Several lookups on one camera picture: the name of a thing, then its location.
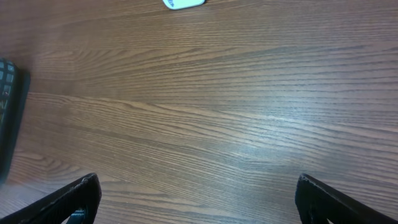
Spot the grey plastic shopping basket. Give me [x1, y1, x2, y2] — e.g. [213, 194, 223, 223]
[1, 58, 30, 184]

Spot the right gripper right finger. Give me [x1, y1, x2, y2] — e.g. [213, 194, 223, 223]
[295, 174, 397, 224]

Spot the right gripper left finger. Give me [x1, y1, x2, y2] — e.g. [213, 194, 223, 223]
[1, 173, 101, 224]

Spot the white barcode scanner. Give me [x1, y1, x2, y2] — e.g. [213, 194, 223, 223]
[162, 0, 206, 10]

